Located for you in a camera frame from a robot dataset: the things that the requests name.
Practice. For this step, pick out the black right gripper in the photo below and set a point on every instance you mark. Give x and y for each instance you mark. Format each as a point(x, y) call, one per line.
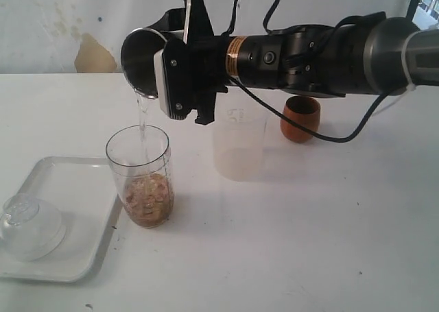
point(203, 74)

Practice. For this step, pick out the stainless steel cup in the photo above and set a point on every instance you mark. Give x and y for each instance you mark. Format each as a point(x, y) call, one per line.
point(137, 59)

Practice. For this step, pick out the translucent white plastic container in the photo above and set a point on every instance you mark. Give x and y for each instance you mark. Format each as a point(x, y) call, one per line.
point(238, 138)

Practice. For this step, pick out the brown wooden cup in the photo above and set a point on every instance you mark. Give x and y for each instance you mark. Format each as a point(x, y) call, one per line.
point(304, 111)

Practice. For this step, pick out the clear plastic shaker lid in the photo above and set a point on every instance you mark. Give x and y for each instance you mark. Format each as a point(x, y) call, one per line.
point(31, 227)

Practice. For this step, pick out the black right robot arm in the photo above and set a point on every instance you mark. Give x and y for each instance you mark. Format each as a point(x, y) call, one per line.
point(366, 55)

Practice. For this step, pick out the clear plastic shaker cup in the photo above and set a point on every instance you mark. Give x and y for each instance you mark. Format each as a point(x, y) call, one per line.
point(133, 152)

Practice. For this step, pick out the white plastic tray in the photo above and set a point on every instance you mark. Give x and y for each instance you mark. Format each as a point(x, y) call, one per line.
point(82, 189)

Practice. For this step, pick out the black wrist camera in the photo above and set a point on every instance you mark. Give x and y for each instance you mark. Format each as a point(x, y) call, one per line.
point(173, 79)

